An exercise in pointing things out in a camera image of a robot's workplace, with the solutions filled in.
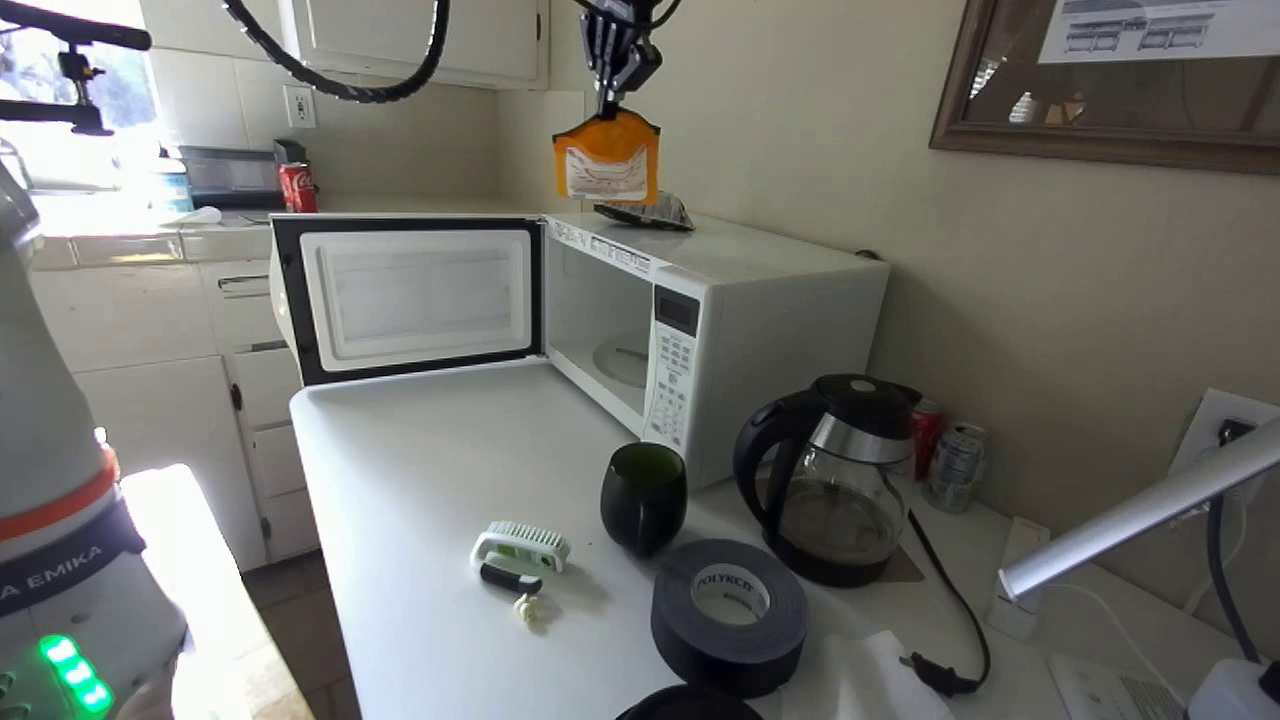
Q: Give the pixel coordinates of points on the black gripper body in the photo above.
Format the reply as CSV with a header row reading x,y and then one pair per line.
x,y
616,41

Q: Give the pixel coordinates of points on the orange snack packet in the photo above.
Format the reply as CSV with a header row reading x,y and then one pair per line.
x,y
610,158

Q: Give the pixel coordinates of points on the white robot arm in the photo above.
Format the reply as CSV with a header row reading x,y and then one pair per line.
x,y
92,619

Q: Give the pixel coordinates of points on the white microwave oven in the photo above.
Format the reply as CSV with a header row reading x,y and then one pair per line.
x,y
685,334

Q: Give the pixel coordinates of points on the white microwave door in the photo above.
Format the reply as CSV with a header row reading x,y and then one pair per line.
x,y
375,295

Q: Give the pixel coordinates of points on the silver toaster oven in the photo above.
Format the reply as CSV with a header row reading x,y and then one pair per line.
x,y
229,179

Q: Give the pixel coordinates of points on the dark green cup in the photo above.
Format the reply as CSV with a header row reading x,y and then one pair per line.
x,y
645,499

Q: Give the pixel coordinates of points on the black electric kettle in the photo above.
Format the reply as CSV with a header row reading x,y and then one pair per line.
x,y
812,475

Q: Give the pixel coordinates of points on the red soda can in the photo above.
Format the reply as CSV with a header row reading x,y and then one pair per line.
x,y
926,432

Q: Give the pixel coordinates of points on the framed corkboard with poster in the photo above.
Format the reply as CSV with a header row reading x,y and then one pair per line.
x,y
1116,83

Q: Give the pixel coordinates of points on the small white plastic gadget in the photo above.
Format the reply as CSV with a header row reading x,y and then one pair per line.
x,y
518,558

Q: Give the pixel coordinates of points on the white kitchen cabinet drawers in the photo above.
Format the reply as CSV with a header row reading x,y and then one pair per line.
x,y
181,363

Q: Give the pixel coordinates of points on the black round lid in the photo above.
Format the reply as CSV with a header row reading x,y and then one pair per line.
x,y
685,703

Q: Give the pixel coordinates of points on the white desk lamp bar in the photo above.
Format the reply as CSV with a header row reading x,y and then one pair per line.
x,y
1201,480

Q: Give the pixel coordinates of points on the black duct tape roll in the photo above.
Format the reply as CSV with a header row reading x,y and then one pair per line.
x,y
728,619

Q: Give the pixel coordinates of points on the black camera on stand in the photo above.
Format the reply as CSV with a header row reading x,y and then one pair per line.
x,y
72,66

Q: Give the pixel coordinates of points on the white wall outlet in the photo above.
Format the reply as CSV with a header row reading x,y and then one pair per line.
x,y
1217,421

